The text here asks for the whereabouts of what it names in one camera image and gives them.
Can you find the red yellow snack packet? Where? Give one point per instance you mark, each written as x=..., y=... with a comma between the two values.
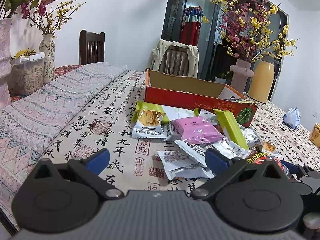
x=260, y=158

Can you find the tall pink textured vase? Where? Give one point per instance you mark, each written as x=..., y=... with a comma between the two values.
x=4, y=62

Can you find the folded pink patterned blanket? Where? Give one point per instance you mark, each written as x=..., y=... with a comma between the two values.
x=50, y=110

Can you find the yellow thermos jug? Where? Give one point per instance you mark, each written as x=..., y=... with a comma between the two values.
x=262, y=82

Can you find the red patterned tablecloth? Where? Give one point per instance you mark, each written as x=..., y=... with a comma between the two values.
x=66, y=70

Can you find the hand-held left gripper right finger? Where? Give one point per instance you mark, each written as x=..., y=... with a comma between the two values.
x=215, y=160

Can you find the large yellow pink blossom branches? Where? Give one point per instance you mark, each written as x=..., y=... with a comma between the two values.
x=252, y=27

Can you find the dark framed glass door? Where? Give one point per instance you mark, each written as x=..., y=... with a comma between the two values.
x=175, y=10

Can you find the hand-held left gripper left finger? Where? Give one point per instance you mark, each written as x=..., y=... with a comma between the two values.
x=98, y=160

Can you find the beige jacket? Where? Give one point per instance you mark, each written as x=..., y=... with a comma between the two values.
x=155, y=57

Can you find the thin yellow blossom branches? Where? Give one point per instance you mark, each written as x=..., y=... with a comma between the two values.
x=58, y=13

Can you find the red cardboard box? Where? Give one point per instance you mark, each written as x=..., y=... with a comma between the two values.
x=175, y=97

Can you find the red blue hanging costume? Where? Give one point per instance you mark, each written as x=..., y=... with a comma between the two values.
x=191, y=27

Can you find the brown slatted wooden chair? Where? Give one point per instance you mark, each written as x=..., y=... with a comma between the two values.
x=175, y=62

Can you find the dark wooden chair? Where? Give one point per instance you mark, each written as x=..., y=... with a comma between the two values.
x=91, y=47

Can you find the floral patterned vase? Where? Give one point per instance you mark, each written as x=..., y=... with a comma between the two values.
x=47, y=57

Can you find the clear lidded storage container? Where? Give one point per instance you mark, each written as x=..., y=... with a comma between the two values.
x=27, y=76

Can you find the blue white plastic bag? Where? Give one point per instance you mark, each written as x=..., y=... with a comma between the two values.
x=292, y=118

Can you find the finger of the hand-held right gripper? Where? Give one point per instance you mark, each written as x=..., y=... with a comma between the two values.
x=310, y=187
x=291, y=167

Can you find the yellow flower sprig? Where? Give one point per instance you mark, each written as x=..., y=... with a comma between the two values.
x=25, y=53

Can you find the pink glass vase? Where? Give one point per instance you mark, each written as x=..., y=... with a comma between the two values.
x=240, y=76

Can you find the pink snack packet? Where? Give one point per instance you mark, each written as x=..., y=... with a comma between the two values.
x=197, y=130

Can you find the yellow bear mug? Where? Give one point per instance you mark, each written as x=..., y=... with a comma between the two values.
x=315, y=136

